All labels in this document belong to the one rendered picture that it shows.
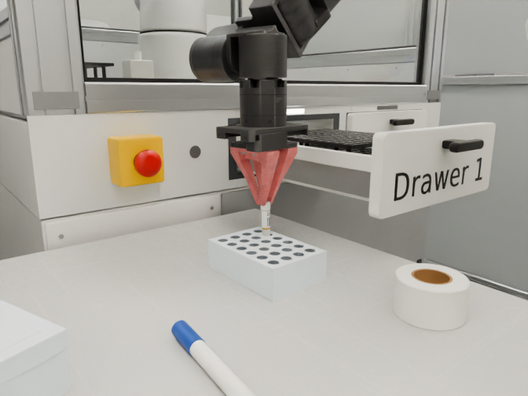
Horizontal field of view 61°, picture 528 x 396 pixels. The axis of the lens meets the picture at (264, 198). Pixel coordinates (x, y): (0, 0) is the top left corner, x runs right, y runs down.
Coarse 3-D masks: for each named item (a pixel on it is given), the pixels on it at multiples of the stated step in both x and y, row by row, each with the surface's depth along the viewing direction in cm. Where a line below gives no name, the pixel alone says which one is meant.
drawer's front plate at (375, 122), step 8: (360, 112) 101; (368, 112) 101; (376, 112) 103; (384, 112) 104; (392, 112) 106; (400, 112) 108; (408, 112) 110; (416, 112) 112; (424, 112) 114; (352, 120) 98; (360, 120) 99; (368, 120) 101; (376, 120) 103; (384, 120) 105; (416, 120) 113; (424, 120) 115; (352, 128) 98; (360, 128) 100; (368, 128) 102; (376, 128) 104; (384, 128) 105; (392, 128) 107; (400, 128) 109; (408, 128) 111; (416, 128) 114
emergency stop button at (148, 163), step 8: (144, 152) 64; (152, 152) 65; (136, 160) 64; (144, 160) 64; (152, 160) 65; (160, 160) 66; (136, 168) 64; (144, 168) 64; (152, 168) 65; (144, 176) 65
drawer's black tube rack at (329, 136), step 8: (288, 136) 78; (296, 136) 78; (304, 136) 79; (312, 136) 78; (320, 136) 78; (328, 136) 78; (336, 136) 79; (344, 136) 78; (352, 136) 78; (360, 136) 79; (368, 136) 79; (312, 144) 91; (320, 144) 71; (328, 144) 69; (336, 144) 68; (360, 152) 79; (368, 152) 79
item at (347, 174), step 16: (304, 144) 95; (304, 160) 69; (320, 160) 66; (336, 160) 64; (352, 160) 61; (368, 160) 59; (288, 176) 72; (304, 176) 69; (320, 176) 66; (336, 176) 64; (352, 176) 61; (368, 176) 59; (336, 192) 64; (352, 192) 62; (368, 192) 60
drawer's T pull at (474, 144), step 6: (444, 144) 62; (450, 144) 59; (456, 144) 59; (462, 144) 59; (468, 144) 60; (474, 144) 61; (480, 144) 62; (450, 150) 59; (456, 150) 59; (462, 150) 60; (468, 150) 61
